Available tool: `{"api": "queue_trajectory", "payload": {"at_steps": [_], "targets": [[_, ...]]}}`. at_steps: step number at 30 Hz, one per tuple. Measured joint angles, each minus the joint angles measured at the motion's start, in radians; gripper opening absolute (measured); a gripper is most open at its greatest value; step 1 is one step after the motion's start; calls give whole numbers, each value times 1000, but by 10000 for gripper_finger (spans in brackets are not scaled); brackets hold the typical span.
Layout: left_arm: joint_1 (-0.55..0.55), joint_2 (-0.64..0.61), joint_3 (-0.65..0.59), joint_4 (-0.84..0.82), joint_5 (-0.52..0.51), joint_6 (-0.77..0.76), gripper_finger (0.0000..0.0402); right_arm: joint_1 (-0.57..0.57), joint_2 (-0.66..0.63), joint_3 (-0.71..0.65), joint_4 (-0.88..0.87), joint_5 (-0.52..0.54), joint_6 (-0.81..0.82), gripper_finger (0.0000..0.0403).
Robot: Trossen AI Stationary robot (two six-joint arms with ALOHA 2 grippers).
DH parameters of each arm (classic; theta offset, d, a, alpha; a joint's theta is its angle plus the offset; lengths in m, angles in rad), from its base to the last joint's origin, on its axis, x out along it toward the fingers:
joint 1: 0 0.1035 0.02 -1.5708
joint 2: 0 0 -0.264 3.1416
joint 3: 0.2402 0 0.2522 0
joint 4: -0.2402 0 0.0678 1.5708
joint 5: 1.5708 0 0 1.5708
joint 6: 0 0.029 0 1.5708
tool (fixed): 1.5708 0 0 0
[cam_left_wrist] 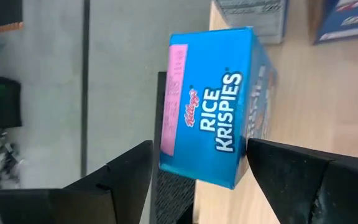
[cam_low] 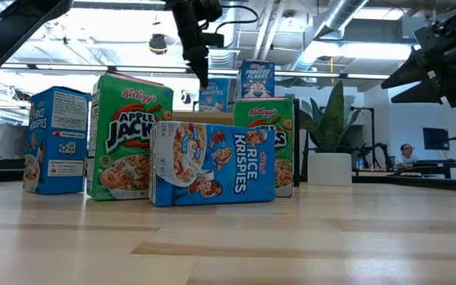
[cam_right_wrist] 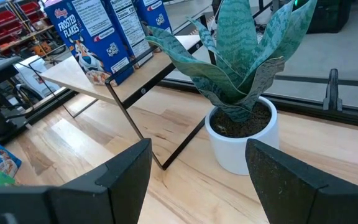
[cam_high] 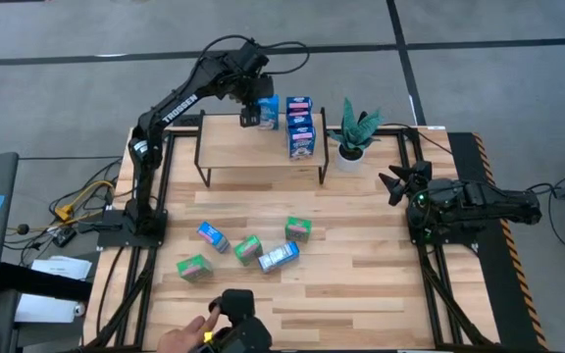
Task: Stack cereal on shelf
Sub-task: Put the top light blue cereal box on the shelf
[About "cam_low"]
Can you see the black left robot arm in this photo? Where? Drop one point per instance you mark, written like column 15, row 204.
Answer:
column 14, row 31

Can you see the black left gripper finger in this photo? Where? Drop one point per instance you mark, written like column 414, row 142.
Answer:
column 192, row 57
column 203, row 65

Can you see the blue Rice Krispies cereal box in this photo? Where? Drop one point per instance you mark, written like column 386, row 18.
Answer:
column 220, row 166
column 54, row 138
column 214, row 97

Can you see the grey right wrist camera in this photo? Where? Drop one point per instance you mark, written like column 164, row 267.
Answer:
column 426, row 37

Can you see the black aluminium table frame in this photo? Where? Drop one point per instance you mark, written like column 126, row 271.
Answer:
column 430, row 183

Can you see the black dome ceiling camera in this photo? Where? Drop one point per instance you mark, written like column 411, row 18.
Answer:
column 158, row 43

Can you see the black monitor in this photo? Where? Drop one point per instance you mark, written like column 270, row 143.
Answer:
column 435, row 138

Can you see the blue Frosted Flakes cereal box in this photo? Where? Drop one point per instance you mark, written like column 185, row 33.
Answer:
column 256, row 79

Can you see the black background robot arm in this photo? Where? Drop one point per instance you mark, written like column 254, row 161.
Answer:
column 382, row 150

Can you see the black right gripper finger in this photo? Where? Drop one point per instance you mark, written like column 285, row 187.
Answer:
column 410, row 71
column 424, row 92

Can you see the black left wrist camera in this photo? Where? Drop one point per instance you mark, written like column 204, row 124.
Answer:
column 214, row 39

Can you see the person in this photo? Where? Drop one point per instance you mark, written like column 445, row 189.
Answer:
column 406, row 153

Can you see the dark background desk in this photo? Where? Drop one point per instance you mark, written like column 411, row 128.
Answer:
column 441, row 164

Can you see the snake plant in white pot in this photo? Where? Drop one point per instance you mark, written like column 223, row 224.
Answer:
column 329, row 170

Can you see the wooden shelf black metal frame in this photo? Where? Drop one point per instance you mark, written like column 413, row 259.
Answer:
column 196, row 118

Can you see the black metal stand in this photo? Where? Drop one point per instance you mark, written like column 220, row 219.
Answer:
column 372, row 126

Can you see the silver ceiling duct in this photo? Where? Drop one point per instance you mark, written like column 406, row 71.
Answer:
column 340, row 16

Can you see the green Apple Jacks cereal box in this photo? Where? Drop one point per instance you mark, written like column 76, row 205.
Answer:
column 125, row 130
column 267, row 118

